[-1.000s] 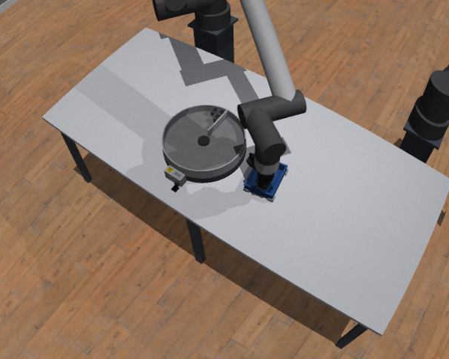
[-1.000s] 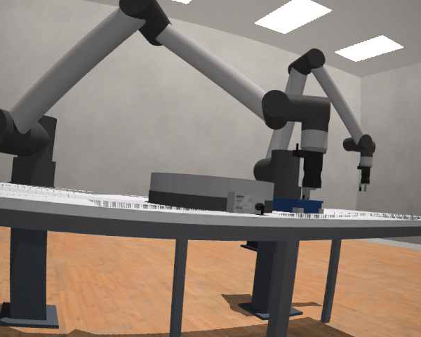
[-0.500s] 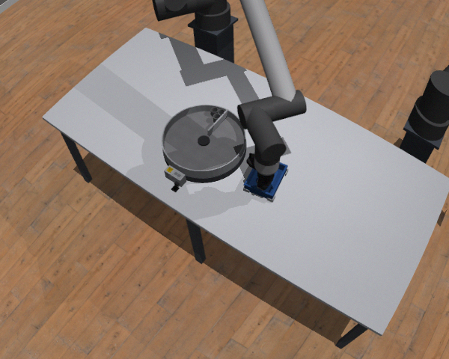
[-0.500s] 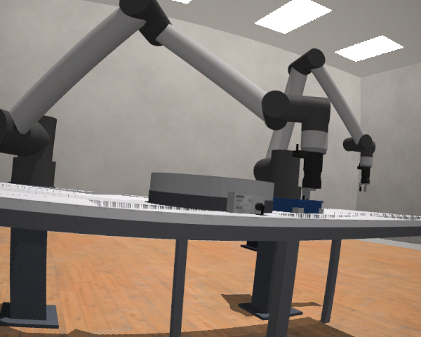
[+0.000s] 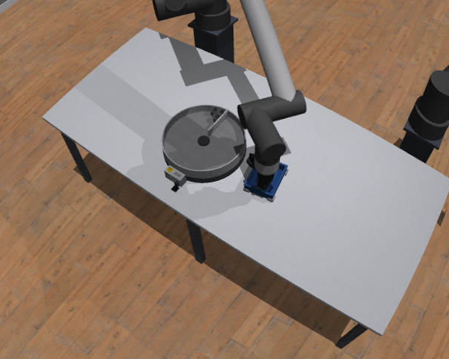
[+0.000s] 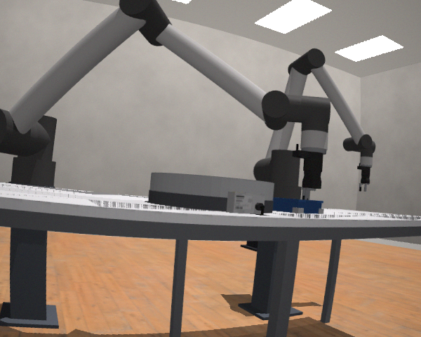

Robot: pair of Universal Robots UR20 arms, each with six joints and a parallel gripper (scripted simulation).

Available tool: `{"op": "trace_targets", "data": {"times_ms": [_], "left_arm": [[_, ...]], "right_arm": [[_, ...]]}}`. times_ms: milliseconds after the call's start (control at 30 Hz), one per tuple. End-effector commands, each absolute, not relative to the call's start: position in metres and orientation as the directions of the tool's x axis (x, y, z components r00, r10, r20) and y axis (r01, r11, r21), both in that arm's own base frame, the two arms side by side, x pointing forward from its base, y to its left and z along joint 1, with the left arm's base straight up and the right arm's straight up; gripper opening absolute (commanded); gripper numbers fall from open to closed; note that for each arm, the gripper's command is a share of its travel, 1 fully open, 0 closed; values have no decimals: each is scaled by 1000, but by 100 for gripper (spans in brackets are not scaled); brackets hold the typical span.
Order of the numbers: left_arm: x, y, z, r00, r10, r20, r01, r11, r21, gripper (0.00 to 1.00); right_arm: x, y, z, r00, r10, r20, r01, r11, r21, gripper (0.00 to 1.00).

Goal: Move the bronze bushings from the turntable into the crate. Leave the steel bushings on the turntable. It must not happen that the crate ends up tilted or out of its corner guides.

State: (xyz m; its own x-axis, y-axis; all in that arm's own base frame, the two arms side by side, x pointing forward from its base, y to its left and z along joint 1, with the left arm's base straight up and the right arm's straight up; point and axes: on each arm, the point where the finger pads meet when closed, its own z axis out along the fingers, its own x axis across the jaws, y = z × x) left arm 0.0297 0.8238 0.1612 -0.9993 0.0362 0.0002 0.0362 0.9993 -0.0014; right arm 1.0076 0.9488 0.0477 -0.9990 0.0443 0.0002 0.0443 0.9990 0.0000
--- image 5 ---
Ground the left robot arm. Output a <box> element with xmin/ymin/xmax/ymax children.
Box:
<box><xmin>409</xmin><ymin>65</ymin><xmax>449</xmax><ymax>141</ymax></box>

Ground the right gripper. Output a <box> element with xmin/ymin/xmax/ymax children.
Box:
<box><xmin>246</xmin><ymin>153</ymin><xmax>280</xmax><ymax>190</ymax></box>

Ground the blue open tray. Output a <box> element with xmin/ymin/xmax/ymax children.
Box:
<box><xmin>244</xmin><ymin>163</ymin><xmax>288</xmax><ymax>199</ymax></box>

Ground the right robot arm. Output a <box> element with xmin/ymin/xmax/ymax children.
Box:
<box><xmin>153</xmin><ymin>0</ymin><xmax>307</xmax><ymax>166</ymax></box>

